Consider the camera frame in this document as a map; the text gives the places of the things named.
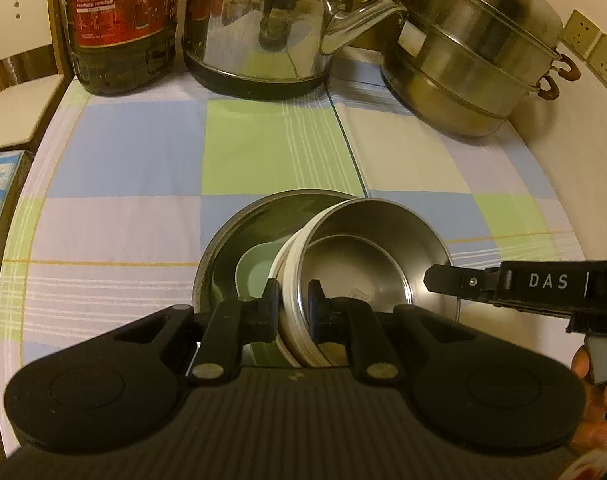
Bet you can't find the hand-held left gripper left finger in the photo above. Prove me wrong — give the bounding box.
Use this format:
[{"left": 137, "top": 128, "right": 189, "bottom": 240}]
[{"left": 116, "top": 279, "right": 280, "bottom": 393}]

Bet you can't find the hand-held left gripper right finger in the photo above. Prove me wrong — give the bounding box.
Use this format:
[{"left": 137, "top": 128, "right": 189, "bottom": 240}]
[{"left": 306, "top": 280, "right": 477, "bottom": 386}]

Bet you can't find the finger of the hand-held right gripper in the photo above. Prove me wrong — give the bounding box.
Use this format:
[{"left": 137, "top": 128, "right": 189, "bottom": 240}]
[
  {"left": 423, "top": 262, "right": 514, "bottom": 306},
  {"left": 456, "top": 296, "right": 577, "bottom": 319}
]

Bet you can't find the cream ribbed bowl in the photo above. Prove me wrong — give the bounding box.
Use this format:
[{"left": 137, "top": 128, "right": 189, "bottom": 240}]
[{"left": 278, "top": 227, "right": 334, "bottom": 367}]

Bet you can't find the green square plate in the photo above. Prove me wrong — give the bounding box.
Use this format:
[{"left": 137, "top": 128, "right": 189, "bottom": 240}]
[{"left": 235, "top": 242, "right": 287, "bottom": 366}]

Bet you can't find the white ceramic bowl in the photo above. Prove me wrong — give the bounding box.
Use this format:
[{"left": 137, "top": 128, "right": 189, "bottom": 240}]
[{"left": 271, "top": 240, "right": 304, "bottom": 368}]

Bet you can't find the stainless steel plate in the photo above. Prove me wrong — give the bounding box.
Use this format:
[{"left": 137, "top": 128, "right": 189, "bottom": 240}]
[{"left": 191, "top": 189, "right": 463, "bottom": 366}]

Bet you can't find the stainless steel bowl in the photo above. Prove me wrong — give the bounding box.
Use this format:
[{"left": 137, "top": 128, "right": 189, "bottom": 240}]
[{"left": 294, "top": 197, "right": 455, "bottom": 356}]

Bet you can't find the person's right hand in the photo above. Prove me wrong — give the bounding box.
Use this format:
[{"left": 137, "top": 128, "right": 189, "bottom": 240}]
[{"left": 568, "top": 347, "right": 607, "bottom": 456}]

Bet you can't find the plaid tablecloth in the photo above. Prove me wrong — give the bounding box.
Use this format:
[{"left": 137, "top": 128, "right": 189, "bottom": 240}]
[{"left": 0, "top": 45, "right": 591, "bottom": 461}]

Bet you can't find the stainless steel steamer pot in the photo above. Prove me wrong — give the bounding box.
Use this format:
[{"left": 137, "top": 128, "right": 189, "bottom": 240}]
[{"left": 368, "top": 0, "right": 581, "bottom": 138}]

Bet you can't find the stainless steel kettle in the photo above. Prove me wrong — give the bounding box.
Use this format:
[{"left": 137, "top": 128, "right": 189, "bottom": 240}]
[{"left": 181, "top": 0, "right": 409, "bottom": 97}]

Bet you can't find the blue patterned cloth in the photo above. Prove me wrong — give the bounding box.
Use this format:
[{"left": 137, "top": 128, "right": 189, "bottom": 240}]
[{"left": 0, "top": 150, "right": 33, "bottom": 311}]

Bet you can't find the cooking oil bottle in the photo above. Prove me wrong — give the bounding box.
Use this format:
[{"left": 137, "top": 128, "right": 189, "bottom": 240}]
[{"left": 54, "top": 0, "right": 182, "bottom": 97}]

